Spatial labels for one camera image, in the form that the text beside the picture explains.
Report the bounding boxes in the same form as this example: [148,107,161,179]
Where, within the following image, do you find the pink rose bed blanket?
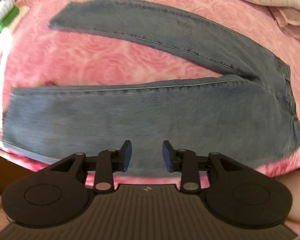
[0,0,300,190]

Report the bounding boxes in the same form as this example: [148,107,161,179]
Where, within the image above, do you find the green folded garment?
[0,6,20,34]

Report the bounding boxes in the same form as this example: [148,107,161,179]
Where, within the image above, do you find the blue denim jeans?
[2,0,300,177]

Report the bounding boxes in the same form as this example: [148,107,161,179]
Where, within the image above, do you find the mauve pillow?
[268,7,300,41]

